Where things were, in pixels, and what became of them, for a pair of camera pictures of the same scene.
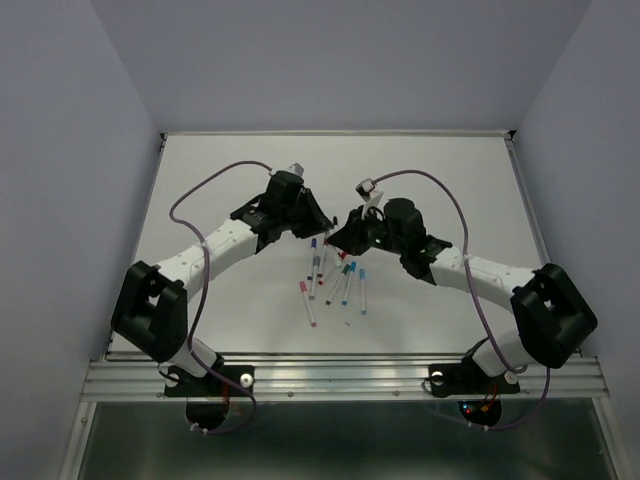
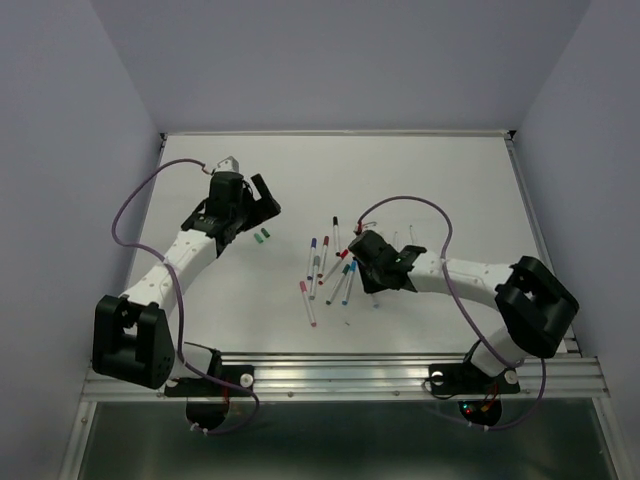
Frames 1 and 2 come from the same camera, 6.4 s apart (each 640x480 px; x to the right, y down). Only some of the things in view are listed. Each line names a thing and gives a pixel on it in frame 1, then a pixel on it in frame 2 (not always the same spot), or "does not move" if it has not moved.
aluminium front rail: x=123 y=377 does not move
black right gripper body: x=363 y=234 to x=371 y=276
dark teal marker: x=345 y=271 does not move
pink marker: x=304 y=292 does not move
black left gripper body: x=301 y=217 to x=251 y=213
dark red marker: x=320 y=274 does not move
